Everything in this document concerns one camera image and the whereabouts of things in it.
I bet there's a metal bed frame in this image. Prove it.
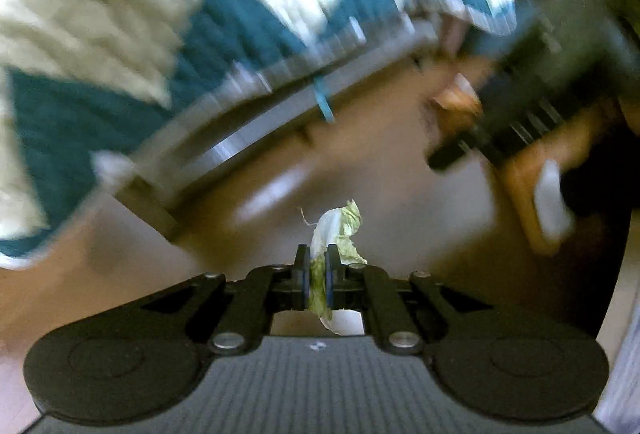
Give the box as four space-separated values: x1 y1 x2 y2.
105 13 438 238

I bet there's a person's right hand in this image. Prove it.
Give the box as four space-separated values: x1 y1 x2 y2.
497 100 639 255

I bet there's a teal white zigzag blanket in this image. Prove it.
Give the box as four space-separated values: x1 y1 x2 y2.
1 0 516 270

